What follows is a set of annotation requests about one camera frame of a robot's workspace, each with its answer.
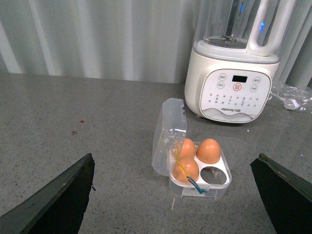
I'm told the clear plastic egg box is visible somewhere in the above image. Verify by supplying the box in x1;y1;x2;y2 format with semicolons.
152;98;232;199

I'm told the brown egg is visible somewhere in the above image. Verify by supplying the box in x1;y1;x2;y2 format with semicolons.
196;138;221;164
179;138;196;159
172;157;199;183

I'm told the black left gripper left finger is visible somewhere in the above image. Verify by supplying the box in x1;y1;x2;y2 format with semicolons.
0;153;95;234

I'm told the blue rubber band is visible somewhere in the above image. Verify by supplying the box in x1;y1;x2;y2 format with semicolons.
186;176;207;194

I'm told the white power cable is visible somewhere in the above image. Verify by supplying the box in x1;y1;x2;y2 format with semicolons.
270;92;298;110

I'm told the yellow rubber band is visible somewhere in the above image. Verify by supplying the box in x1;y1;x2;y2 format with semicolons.
175;145;189;181

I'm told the brown egg back right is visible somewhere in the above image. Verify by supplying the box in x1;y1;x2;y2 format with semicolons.
196;138;221;164

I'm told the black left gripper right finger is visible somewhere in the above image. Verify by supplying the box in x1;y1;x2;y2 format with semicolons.
251;154;312;234

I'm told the brown egg front left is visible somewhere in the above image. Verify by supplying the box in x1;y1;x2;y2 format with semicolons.
172;157;199;183

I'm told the white Joyoung blender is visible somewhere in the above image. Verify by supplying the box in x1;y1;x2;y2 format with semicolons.
185;0;295;123

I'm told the clear plastic bag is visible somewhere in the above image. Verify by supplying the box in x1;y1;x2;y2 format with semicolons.
267;81;312;115

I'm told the brown egg back left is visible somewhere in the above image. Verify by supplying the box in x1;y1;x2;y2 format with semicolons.
179;138;196;159

